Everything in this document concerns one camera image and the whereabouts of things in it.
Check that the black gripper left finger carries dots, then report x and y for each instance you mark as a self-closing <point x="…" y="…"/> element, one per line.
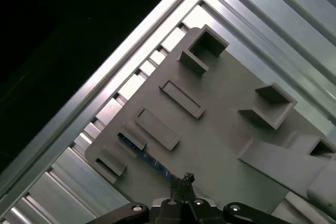
<point x="177" y="192"/>

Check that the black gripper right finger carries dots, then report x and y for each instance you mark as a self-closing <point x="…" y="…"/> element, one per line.
<point x="189" y="190"/>

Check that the dark RAM stick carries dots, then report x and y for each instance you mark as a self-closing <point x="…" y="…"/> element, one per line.
<point x="157" y="165"/>

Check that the grey plastic part rack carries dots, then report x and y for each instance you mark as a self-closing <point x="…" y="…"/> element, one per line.
<point x="223" y="129"/>

